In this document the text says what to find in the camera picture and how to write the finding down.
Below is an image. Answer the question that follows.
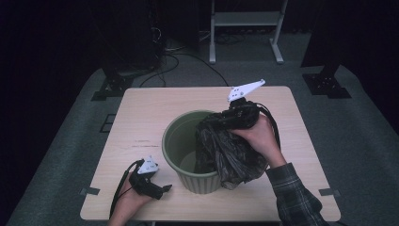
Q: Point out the grey tape strip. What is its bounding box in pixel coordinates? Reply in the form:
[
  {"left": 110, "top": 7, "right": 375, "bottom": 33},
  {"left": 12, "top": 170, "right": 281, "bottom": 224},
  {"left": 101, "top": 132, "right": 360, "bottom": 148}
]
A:
[
  {"left": 79, "top": 186, "right": 101, "bottom": 196},
  {"left": 318, "top": 187, "right": 342, "bottom": 198}
]

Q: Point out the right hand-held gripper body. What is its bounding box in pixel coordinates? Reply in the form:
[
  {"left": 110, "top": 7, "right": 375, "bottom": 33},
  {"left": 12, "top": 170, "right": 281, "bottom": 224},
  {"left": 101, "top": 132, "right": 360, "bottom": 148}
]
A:
[{"left": 219, "top": 79, "right": 266, "bottom": 130}]

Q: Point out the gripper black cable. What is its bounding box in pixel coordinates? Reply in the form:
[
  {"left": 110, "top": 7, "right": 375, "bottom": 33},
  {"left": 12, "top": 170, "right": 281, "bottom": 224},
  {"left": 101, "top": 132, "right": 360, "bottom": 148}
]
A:
[
  {"left": 109, "top": 159, "right": 145, "bottom": 219},
  {"left": 255, "top": 102, "right": 281, "bottom": 150}
]

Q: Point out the person's left hand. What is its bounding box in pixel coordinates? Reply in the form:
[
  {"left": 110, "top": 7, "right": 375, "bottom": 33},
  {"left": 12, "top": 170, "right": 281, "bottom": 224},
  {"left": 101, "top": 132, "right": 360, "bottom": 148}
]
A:
[{"left": 109, "top": 182, "right": 153, "bottom": 222}]

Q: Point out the long black floor cable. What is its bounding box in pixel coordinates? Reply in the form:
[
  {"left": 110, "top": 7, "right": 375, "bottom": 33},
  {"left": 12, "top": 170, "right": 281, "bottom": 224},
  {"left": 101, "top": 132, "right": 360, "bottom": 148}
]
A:
[{"left": 168, "top": 52, "right": 230, "bottom": 88}]

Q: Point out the dark equipment rack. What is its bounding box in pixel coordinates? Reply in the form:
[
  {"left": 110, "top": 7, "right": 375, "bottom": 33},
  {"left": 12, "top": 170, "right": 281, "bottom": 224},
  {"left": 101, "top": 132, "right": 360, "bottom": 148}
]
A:
[{"left": 103, "top": 0, "right": 165, "bottom": 72}]

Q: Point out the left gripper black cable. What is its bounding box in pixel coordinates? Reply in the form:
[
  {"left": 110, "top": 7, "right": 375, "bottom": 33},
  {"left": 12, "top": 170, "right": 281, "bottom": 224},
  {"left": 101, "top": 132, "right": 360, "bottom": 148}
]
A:
[{"left": 109, "top": 159, "right": 145, "bottom": 219}]

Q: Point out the black plastic garbage bag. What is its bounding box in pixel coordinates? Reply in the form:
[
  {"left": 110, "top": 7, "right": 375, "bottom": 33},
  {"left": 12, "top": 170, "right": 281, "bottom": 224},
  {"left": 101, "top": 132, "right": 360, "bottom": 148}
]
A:
[{"left": 194, "top": 109, "right": 269, "bottom": 190}]

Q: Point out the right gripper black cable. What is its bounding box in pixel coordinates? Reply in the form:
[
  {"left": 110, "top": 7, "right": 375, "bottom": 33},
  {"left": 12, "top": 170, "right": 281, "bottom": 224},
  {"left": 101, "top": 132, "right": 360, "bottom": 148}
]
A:
[{"left": 255, "top": 102, "right": 281, "bottom": 150}]

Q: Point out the person's right hand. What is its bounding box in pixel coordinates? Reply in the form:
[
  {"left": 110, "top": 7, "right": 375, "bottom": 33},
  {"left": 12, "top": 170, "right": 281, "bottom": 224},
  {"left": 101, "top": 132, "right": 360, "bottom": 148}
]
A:
[{"left": 230, "top": 113, "right": 287, "bottom": 170}]

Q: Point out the black stand base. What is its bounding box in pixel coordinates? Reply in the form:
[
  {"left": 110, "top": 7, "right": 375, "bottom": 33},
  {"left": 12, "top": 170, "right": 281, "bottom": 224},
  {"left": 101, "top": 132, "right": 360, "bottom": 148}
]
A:
[
  {"left": 90, "top": 67, "right": 136, "bottom": 102},
  {"left": 301, "top": 64, "right": 352, "bottom": 100}
]

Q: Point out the black floor tape square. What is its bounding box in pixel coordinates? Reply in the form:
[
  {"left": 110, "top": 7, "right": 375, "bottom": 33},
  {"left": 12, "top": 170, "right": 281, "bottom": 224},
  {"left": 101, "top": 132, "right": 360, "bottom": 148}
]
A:
[{"left": 99, "top": 113, "right": 117, "bottom": 134}]

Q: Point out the looped black floor cable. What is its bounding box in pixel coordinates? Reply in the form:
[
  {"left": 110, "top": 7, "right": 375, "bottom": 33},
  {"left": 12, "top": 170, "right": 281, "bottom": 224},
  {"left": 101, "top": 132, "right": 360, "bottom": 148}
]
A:
[{"left": 139, "top": 55, "right": 180, "bottom": 89}]

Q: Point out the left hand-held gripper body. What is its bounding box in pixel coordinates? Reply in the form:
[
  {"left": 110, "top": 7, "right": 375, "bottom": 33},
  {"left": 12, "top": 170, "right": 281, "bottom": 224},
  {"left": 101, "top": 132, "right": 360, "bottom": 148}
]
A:
[{"left": 129, "top": 154, "right": 164, "bottom": 201}]

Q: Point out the white metal stand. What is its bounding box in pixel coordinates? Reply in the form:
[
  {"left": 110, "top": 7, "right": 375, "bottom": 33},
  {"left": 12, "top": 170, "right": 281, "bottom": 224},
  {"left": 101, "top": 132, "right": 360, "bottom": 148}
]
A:
[{"left": 209, "top": 0, "right": 289, "bottom": 65}]

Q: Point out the green plastic bin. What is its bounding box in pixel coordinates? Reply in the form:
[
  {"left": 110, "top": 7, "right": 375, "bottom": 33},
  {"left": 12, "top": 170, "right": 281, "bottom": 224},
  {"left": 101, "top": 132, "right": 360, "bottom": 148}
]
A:
[{"left": 161, "top": 109, "right": 224, "bottom": 195}]

